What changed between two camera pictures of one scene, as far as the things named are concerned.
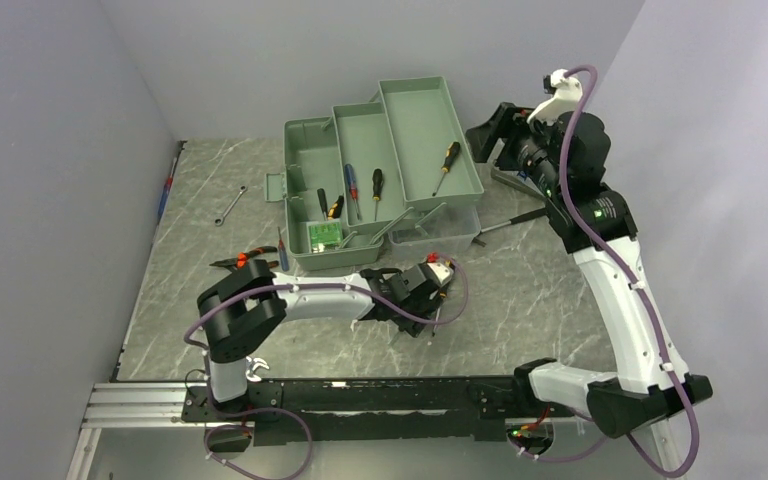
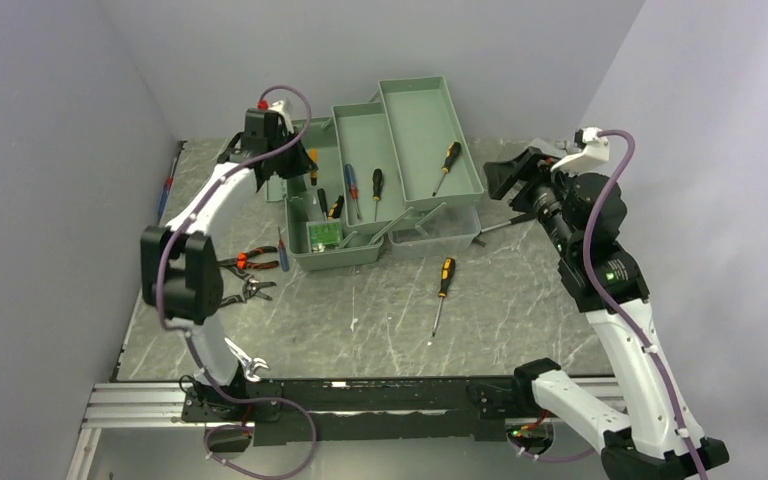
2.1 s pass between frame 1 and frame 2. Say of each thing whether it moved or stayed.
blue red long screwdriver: stayed
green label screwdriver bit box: stayed
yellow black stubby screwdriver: stayed
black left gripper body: moved
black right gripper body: moved
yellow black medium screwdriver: stayed
